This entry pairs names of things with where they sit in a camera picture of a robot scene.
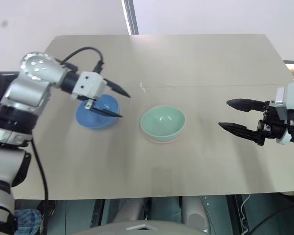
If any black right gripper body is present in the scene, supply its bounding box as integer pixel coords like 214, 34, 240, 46
255, 100, 294, 147

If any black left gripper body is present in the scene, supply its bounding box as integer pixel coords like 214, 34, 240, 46
84, 99, 99, 110

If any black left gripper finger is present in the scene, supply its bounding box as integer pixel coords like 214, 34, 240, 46
104, 78, 131, 99
91, 105, 124, 119

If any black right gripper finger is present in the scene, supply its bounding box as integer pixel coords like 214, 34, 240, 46
226, 98, 270, 113
218, 121, 266, 146

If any blue bowl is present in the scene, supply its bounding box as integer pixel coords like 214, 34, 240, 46
74, 94, 120, 131

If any green bowl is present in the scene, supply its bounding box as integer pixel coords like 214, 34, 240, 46
140, 105, 186, 142

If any black table leg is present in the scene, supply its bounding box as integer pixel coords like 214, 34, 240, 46
225, 194, 248, 235
90, 199, 106, 227

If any grey robot leg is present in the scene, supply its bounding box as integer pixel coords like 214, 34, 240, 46
180, 195, 212, 233
112, 197, 151, 224

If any grey robot torso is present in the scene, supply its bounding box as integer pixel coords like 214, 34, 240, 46
73, 219, 208, 235

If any blue plaid cloth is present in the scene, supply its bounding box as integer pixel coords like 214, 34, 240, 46
14, 209, 43, 235

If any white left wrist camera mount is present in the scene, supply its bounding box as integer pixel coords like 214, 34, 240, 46
71, 71, 108, 101

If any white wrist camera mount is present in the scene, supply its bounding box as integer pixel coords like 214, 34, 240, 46
71, 71, 108, 101
275, 82, 294, 145

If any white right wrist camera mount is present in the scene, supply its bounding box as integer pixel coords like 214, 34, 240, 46
275, 82, 294, 145

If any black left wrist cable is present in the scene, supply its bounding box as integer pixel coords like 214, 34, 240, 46
54, 47, 105, 74

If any metal window frame post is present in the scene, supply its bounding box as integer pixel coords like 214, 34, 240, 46
121, 0, 140, 35

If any long black hanging cable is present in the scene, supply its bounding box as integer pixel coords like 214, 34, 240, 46
30, 139, 50, 235

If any thin white cable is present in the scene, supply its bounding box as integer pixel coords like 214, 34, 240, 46
239, 194, 251, 235

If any thin black floor cable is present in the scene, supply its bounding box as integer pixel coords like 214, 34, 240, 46
249, 202, 294, 235

